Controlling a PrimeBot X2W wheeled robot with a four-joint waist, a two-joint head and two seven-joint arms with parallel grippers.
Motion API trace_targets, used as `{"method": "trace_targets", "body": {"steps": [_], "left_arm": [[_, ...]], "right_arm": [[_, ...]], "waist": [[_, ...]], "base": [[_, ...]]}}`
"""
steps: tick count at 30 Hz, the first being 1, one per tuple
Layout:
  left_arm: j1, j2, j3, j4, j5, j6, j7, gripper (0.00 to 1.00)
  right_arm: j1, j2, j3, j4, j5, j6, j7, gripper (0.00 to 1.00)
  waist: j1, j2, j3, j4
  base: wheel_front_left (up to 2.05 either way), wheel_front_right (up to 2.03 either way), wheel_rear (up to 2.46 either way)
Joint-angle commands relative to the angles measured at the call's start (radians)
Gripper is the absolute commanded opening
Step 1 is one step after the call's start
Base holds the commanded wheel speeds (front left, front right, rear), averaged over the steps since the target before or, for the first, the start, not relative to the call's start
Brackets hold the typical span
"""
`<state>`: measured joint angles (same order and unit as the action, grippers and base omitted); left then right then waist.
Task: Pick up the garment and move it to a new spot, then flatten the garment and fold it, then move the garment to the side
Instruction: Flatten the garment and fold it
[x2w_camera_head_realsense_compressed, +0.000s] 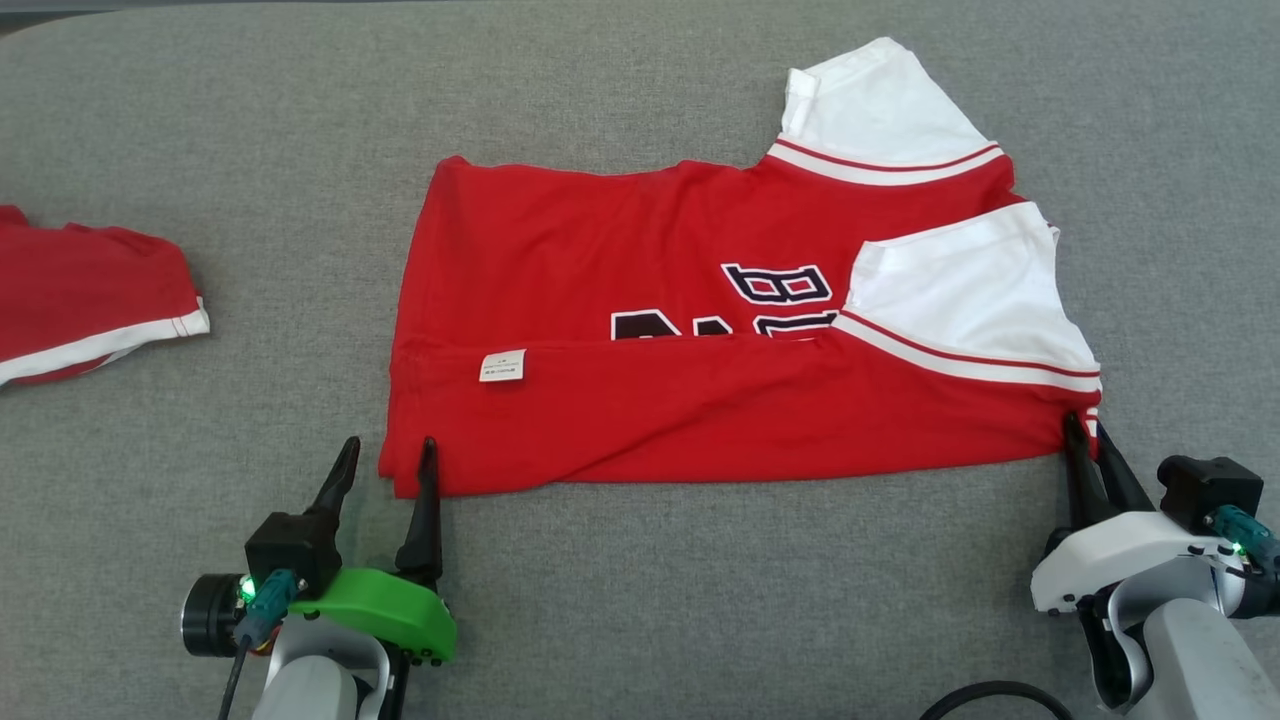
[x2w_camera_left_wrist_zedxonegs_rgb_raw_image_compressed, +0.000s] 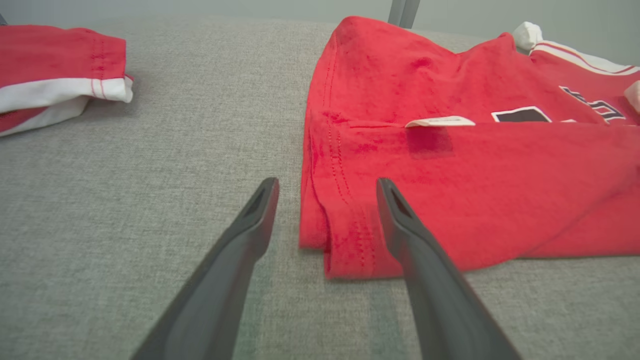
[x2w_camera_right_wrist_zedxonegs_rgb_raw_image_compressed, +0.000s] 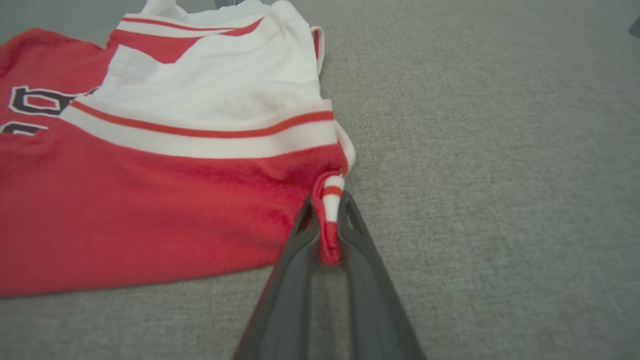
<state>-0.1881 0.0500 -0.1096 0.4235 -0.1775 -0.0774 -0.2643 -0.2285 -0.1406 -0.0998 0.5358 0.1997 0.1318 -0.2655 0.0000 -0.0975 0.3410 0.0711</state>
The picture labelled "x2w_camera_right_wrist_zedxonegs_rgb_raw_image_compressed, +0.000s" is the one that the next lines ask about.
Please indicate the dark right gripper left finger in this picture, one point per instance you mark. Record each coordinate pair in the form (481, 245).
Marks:
(290, 290)

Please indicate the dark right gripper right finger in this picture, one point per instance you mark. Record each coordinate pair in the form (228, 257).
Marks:
(372, 300)

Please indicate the red number 23 jersey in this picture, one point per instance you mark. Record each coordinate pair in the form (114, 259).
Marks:
(150, 210)

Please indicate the grey fabric sofa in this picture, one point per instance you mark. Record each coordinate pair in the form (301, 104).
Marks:
(500, 200)

